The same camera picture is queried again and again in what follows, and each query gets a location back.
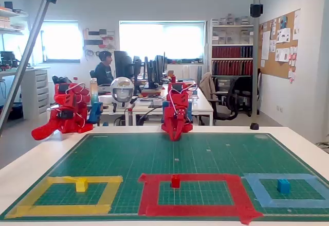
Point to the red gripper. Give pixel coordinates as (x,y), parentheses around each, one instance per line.
(174,123)

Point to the red cube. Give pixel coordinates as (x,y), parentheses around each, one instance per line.
(175,181)

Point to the red robot arm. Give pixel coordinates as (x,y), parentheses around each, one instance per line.
(170,88)

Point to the red tape square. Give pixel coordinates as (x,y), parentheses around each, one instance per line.
(205,177)

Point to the yellow cube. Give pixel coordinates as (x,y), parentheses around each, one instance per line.
(81,185)

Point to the blue cube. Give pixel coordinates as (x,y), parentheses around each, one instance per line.
(283,186)

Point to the blue tape square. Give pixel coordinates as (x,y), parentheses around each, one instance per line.
(290,203)

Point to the yellow tape square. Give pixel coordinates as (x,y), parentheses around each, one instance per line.
(64,209)

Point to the green cutting mat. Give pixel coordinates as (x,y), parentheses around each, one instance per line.
(180,159)

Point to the white office desk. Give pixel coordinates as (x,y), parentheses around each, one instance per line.
(203,105)

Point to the black office chair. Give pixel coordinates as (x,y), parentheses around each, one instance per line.
(226,112)
(244,89)

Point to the beige jacket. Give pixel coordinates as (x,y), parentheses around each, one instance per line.
(207,84)

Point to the black computer monitor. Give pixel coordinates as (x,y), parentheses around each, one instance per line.
(155,69)
(137,67)
(123,65)

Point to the white helmet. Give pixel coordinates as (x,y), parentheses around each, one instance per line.
(122,89)

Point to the small black knob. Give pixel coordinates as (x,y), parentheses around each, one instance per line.
(254,126)

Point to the bright window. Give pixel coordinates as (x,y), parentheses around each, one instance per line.
(162,40)
(61,40)

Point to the colourful drink bottle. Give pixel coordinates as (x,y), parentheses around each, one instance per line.
(94,92)

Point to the seated person dark sweater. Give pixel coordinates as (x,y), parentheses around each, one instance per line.
(104,72)

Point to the white bookshelf with binders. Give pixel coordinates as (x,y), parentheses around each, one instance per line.
(231,52)

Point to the upright metal pole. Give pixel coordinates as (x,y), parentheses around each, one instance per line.
(256,56)

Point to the cork pin board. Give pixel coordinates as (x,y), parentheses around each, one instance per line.
(272,66)

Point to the white drawer unit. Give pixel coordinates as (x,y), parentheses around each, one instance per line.
(38,94)

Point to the black red machine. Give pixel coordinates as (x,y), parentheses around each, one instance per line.
(7,60)

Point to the white wall socket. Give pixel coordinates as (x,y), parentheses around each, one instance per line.
(279,108)

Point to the wall tool rack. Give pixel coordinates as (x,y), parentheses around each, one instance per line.
(99,42)

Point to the white wall shelf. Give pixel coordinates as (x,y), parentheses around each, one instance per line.
(15,15)

